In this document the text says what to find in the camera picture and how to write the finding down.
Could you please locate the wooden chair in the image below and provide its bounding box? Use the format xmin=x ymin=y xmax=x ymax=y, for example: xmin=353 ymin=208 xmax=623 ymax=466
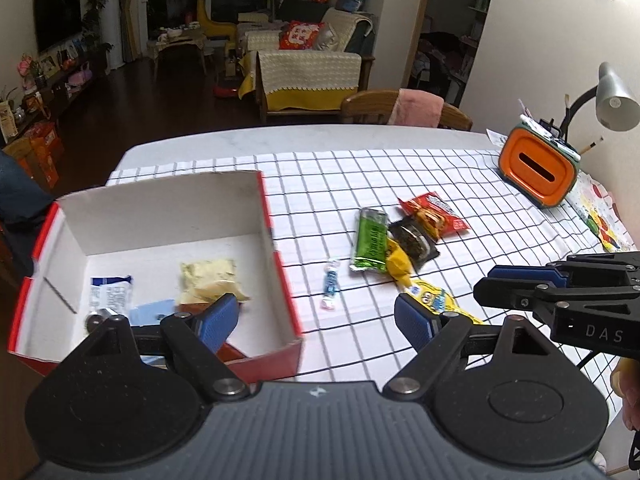
xmin=341 ymin=90 xmax=473 ymax=131

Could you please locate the green snack packet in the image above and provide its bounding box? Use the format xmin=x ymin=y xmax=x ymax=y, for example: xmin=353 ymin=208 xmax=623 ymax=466
xmin=349 ymin=207 xmax=388 ymax=273

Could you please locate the red snack packet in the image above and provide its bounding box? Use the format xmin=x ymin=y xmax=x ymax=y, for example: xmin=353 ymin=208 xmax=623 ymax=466
xmin=398 ymin=192 xmax=470 ymax=242

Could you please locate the orange tissue box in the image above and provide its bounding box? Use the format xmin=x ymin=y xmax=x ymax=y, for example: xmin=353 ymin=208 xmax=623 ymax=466
xmin=498 ymin=115 xmax=580 ymax=208

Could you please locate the black cookie packet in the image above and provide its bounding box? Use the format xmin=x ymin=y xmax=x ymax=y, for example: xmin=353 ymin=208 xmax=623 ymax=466
xmin=388 ymin=216 xmax=439 ymax=272

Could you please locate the right hand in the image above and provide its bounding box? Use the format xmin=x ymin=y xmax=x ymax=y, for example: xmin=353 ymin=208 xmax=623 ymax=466
xmin=610 ymin=358 xmax=640 ymax=431

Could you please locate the yellow minion snack packet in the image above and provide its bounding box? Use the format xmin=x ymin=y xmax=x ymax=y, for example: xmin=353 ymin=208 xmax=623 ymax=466
xmin=385 ymin=237 xmax=483 ymax=325

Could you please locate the red white cardboard box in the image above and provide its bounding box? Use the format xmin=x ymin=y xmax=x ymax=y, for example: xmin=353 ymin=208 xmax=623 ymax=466
xmin=8 ymin=171 xmax=303 ymax=382

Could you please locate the sofa with cream cover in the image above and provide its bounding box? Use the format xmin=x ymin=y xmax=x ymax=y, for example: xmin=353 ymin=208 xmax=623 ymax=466
xmin=238 ymin=8 xmax=375 ymax=118

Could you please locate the silver grey snack packet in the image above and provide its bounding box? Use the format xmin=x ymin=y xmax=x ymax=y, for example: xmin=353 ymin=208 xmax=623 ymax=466
xmin=128 ymin=299 xmax=176 ymax=326

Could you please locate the chocolate ball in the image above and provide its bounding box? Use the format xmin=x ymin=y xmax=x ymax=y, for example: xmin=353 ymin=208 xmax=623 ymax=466
xmin=85 ymin=308 xmax=117 ymax=334

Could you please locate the grey desk lamp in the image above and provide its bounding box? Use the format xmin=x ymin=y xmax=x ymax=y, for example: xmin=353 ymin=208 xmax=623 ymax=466
xmin=560 ymin=62 xmax=640 ymax=140

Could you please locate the brown oreo packet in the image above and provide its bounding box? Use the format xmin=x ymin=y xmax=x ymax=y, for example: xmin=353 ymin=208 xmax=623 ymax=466
xmin=178 ymin=298 xmax=246 ymax=362

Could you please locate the black television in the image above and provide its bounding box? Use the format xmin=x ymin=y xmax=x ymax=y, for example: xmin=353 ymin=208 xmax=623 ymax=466
xmin=32 ymin=0 xmax=81 ymax=53

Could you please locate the blue pink wrapped candy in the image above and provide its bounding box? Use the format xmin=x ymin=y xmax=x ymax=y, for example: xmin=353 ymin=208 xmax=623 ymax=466
xmin=320 ymin=259 xmax=340 ymax=311

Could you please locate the red cushion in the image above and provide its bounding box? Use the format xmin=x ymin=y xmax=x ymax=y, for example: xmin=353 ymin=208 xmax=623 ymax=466
xmin=279 ymin=21 xmax=323 ymax=50

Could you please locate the white blue snack packet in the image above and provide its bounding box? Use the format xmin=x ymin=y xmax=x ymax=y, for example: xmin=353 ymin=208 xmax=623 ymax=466
xmin=89 ymin=275 xmax=134 ymax=316

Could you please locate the pink cloth on chair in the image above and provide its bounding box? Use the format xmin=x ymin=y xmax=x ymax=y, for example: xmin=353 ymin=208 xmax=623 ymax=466
xmin=387 ymin=89 xmax=445 ymax=128

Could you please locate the cream patterned snack packet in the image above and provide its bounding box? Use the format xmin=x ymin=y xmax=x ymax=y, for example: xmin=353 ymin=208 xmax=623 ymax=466
xmin=179 ymin=258 xmax=250 ymax=304

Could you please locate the white black grid tablecloth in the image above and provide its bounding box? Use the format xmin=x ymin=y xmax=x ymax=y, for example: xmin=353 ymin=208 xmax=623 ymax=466
xmin=110 ymin=148 xmax=634 ymax=383

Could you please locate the colourful paper sheet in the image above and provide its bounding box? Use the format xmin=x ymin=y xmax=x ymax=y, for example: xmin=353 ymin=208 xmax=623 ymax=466
xmin=565 ymin=170 xmax=637 ymax=252

